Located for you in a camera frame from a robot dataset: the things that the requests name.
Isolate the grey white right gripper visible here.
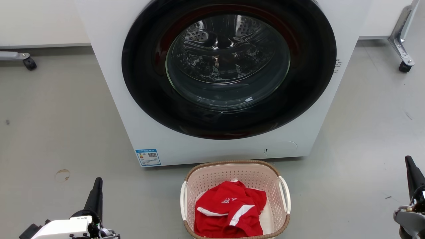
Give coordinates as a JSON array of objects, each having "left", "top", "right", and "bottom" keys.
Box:
[{"left": 393, "top": 155, "right": 425, "bottom": 239}]

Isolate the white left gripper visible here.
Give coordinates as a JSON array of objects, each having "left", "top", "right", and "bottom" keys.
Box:
[{"left": 32, "top": 178, "right": 120, "bottom": 239}]

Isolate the pink perforated laundry basket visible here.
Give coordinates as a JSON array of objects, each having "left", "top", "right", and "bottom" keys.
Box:
[{"left": 180, "top": 160, "right": 292, "bottom": 239}]

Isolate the blue energy label sticker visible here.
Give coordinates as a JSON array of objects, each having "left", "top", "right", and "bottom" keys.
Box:
[{"left": 135, "top": 149, "right": 161, "bottom": 167}]

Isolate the white front-load washing machine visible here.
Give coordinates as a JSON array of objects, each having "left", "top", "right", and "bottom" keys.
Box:
[{"left": 75, "top": 0, "right": 372, "bottom": 167}]

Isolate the black round washer door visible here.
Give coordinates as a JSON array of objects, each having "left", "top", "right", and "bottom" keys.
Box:
[{"left": 122, "top": 0, "right": 337, "bottom": 140}]

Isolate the red garment with white stripes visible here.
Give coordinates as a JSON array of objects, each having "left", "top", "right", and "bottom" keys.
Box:
[{"left": 194, "top": 180, "right": 267, "bottom": 238}]

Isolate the round drain filter cover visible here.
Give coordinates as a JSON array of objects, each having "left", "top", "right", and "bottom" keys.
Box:
[{"left": 264, "top": 141, "right": 298, "bottom": 157}]

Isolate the grey caster leg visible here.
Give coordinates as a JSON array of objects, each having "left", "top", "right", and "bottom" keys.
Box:
[
  {"left": 388, "top": 0, "right": 419, "bottom": 73},
  {"left": 0, "top": 51, "right": 37, "bottom": 71}
]

